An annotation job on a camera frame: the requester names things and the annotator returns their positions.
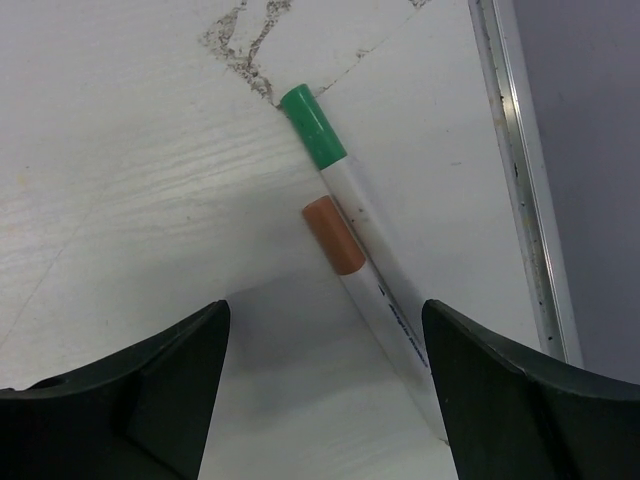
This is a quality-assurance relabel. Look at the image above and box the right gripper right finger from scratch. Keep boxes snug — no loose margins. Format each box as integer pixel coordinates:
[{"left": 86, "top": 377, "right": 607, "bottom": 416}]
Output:
[{"left": 422, "top": 300, "right": 639, "bottom": 479}]

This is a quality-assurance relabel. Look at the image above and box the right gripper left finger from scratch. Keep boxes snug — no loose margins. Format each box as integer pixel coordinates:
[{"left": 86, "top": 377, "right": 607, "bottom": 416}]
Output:
[{"left": 1, "top": 300, "right": 231, "bottom": 479}]

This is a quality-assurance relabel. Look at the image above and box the brown capped marker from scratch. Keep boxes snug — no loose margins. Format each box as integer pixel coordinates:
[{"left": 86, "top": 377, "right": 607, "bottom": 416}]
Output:
[{"left": 302, "top": 195, "right": 448, "bottom": 442}]

